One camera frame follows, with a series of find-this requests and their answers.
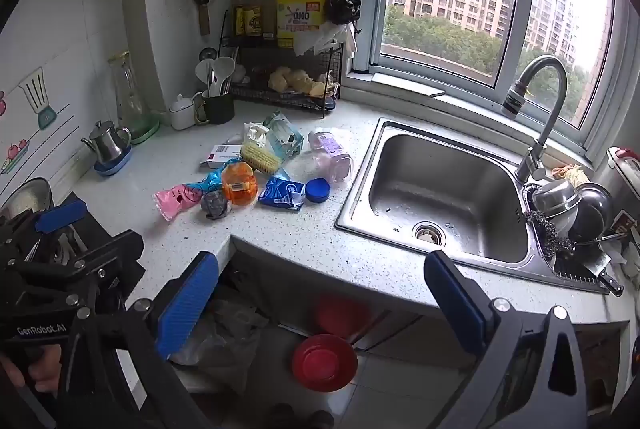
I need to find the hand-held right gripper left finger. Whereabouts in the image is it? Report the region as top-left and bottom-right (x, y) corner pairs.
(55, 250), (221, 429)

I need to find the yellow bristle scrub brush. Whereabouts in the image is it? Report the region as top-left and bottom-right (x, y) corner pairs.
(240, 142), (282, 174)

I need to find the steel wok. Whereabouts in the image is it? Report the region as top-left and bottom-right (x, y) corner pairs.
(0, 176), (53, 222)

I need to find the grey cloth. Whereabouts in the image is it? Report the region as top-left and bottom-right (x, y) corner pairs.
(200, 190), (232, 220)

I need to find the kitchen wall sticker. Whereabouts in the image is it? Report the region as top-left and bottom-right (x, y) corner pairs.
(0, 66), (78, 175)

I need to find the steel teapot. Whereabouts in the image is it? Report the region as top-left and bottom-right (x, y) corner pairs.
(81, 120), (133, 165)

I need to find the white ladle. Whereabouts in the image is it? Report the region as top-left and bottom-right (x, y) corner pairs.
(195, 59), (216, 97)

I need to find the pink and blue packet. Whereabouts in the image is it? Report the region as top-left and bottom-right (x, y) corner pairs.
(153, 169), (226, 221)

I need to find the yellow dish cloth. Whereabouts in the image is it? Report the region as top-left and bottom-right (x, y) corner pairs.
(550, 164), (591, 187)

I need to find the grey plastic bag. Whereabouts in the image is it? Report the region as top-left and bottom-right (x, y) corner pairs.
(170, 299), (271, 395)

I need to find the clear plastic jar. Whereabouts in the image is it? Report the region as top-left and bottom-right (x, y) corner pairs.
(307, 129), (355, 184)

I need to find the blue round lid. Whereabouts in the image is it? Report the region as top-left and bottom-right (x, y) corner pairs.
(304, 178), (331, 203)

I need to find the white medicine box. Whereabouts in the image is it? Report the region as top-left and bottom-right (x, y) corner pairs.
(200, 143), (246, 170)

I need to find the dark green utensil mug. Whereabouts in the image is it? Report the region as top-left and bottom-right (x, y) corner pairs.
(194, 89), (236, 126)

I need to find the stainless steel sink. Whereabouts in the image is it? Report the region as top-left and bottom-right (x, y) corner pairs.
(334, 116), (626, 295)

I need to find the black handled cleaver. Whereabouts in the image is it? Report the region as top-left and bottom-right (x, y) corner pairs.
(575, 254), (626, 297)

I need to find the white rubber glove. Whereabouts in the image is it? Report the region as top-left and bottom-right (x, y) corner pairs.
(243, 122), (271, 145)

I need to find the ginger root piece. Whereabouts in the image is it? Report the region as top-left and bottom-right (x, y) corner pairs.
(290, 69), (328, 97)
(267, 66), (292, 92)

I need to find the steel bowl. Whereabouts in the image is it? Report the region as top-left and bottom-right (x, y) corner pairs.
(531, 179), (583, 220)

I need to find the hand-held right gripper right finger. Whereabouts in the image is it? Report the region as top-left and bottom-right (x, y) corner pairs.
(424, 250), (590, 429)

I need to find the white plastic bag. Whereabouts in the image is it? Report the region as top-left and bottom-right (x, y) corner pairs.
(292, 22), (358, 57)

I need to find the black wire rack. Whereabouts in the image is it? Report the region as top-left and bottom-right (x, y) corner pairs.
(218, 9), (351, 119)

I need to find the blue saucer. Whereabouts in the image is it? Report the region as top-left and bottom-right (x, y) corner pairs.
(94, 146), (133, 176)

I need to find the window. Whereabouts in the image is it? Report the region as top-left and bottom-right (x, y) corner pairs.
(345, 0), (640, 160)

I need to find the steel wool scrubber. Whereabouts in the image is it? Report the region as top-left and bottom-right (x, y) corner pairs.
(522, 209), (576, 260)

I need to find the teal torn package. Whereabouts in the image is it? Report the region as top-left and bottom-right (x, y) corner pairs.
(260, 110), (305, 160)

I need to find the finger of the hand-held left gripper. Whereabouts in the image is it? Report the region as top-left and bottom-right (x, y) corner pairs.
(0, 200), (89, 260)
(5, 230), (146, 310)

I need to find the white rice cooker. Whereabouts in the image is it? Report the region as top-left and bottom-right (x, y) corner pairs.
(606, 146), (640, 210)

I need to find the black plastic bag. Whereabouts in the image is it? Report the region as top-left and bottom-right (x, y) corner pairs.
(325, 0), (363, 26)

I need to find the glass carafe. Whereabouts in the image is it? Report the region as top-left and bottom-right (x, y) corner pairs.
(107, 52), (151, 135)

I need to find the black cooking pot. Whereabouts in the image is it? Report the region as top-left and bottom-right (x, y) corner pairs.
(565, 182), (615, 245)

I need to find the person's left hand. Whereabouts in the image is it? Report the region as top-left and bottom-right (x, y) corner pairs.
(0, 341), (63, 405)

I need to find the green plastic tray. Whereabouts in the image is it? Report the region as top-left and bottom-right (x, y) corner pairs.
(127, 116), (162, 144)

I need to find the yellow detergent jug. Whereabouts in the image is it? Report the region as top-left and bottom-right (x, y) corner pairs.
(276, 0), (331, 50)

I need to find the red plastic basin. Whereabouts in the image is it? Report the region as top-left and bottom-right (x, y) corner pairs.
(292, 334), (359, 393)

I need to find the white lidded sugar pot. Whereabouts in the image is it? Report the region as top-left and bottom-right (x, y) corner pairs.
(168, 94), (197, 131)

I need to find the orange plastic container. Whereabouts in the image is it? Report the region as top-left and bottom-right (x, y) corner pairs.
(220, 162), (258, 206)

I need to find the white rice paddle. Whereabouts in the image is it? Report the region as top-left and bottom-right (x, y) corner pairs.
(215, 56), (236, 95)

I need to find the chrome faucet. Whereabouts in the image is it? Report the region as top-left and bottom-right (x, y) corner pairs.
(501, 55), (569, 184)

